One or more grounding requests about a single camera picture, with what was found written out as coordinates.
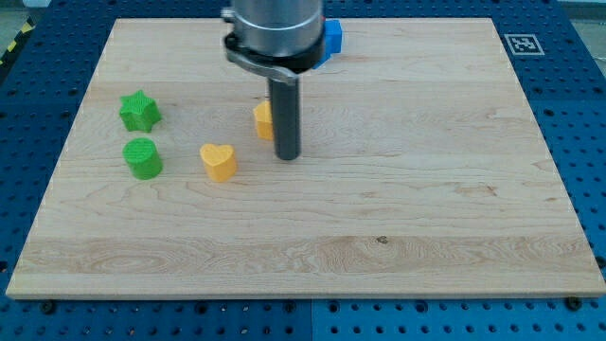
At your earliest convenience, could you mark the green star block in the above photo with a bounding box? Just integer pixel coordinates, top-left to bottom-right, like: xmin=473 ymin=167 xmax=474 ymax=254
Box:
xmin=119 ymin=90 xmax=162 ymax=133

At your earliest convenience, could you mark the blue block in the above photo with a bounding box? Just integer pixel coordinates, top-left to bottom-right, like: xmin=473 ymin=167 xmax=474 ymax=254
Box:
xmin=313 ymin=19 xmax=343 ymax=69

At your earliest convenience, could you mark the dark grey pointer rod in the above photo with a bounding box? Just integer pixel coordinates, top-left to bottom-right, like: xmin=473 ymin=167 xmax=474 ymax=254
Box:
xmin=268 ymin=79 xmax=301 ymax=160

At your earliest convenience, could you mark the white fiducial marker tag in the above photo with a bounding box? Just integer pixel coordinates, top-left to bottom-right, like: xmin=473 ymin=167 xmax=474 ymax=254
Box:
xmin=505 ymin=33 xmax=544 ymax=56

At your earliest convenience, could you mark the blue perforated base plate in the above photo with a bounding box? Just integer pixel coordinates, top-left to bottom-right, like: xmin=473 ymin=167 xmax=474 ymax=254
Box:
xmin=1 ymin=0 xmax=605 ymax=340

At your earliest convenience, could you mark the green cylinder block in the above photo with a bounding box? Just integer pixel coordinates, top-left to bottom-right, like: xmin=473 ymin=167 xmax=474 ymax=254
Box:
xmin=122 ymin=137 xmax=163 ymax=180

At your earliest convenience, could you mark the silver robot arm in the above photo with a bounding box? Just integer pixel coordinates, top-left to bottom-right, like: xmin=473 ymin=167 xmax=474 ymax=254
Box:
xmin=221 ymin=0 xmax=325 ymax=160

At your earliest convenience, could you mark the wooden board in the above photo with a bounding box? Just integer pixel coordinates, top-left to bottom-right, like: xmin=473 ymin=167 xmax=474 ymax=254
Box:
xmin=7 ymin=18 xmax=605 ymax=299

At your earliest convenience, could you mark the yellow block behind rod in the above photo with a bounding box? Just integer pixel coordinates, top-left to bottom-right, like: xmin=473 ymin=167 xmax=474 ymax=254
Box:
xmin=253 ymin=100 xmax=274 ymax=140

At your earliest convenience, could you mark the yellow heart block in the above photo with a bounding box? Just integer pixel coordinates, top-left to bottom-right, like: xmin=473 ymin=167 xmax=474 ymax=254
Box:
xmin=200 ymin=144 xmax=238 ymax=182

